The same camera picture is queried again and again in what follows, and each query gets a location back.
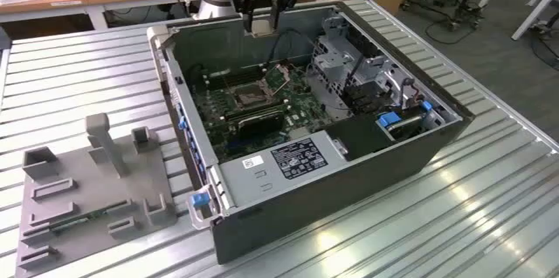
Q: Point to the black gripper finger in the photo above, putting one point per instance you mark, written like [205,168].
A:
[275,19]
[248,23]

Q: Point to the CPU with silver top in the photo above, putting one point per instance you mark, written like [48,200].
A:
[264,27]

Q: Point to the CPU socket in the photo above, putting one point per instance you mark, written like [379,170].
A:
[251,96]

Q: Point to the silver metal drive cage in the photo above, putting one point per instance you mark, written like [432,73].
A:
[331,59]

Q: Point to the green motherboard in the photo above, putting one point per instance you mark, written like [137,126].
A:
[305,111]

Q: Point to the black graphics card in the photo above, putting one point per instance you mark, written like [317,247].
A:
[259,126]

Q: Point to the hard disk in blue carrier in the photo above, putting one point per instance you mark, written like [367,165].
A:
[388,119]

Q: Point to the black plastic shroud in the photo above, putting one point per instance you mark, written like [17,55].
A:
[357,137]

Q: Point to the small blue plastic clip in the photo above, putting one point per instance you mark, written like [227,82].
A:
[425,106]

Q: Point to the silver power supply unit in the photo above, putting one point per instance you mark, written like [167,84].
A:
[261,180]

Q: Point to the blue case latch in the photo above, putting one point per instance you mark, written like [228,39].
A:
[199,200]

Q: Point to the dark grey PC case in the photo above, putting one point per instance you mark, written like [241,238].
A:
[349,193]

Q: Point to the grey parts rack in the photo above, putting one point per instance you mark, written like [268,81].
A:
[96,193]

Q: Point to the green RAM stick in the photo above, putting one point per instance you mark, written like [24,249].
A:
[80,220]

